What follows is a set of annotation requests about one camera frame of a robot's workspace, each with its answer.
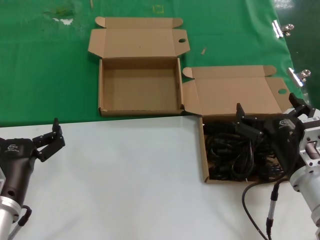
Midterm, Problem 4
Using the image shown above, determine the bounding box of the silver metal binder clip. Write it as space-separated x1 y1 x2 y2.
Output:
271 20 295 39
287 67 312 88

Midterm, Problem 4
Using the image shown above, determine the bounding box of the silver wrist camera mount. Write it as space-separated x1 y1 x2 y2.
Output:
0 166 6 192
298 108 320 167

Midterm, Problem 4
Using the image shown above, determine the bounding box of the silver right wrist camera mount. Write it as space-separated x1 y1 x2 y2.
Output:
298 108 320 167

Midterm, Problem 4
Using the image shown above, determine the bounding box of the green table cloth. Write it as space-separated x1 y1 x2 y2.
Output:
0 0 313 128

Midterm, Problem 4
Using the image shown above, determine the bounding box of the cardboard box with cutout flap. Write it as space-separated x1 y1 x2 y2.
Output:
181 65 301 185

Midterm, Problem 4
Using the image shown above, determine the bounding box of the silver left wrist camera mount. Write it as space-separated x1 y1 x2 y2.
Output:
0 166 6 192

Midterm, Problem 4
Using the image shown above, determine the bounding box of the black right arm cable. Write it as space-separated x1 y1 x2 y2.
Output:
241 176 293 240

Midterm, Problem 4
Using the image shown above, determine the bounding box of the cardboard box with round hole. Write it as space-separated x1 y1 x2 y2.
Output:
87 16 191 118

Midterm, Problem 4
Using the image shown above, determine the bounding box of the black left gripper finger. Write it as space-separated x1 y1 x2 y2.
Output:
31 117 66 163

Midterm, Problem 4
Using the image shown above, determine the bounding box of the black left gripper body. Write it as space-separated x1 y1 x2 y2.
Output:
0 136 39 205

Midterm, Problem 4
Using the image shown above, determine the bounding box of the left arm connector cable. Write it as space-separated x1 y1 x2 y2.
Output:
7 204 33 240

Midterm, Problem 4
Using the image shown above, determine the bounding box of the silver-sleeved right arm connector cable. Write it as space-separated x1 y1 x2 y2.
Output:
266 183 283 240

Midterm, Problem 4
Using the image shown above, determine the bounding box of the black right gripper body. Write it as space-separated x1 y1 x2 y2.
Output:
263 113 305 176

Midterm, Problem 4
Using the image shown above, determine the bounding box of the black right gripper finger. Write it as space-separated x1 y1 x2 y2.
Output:
288 92 316 120
236 102 267 141

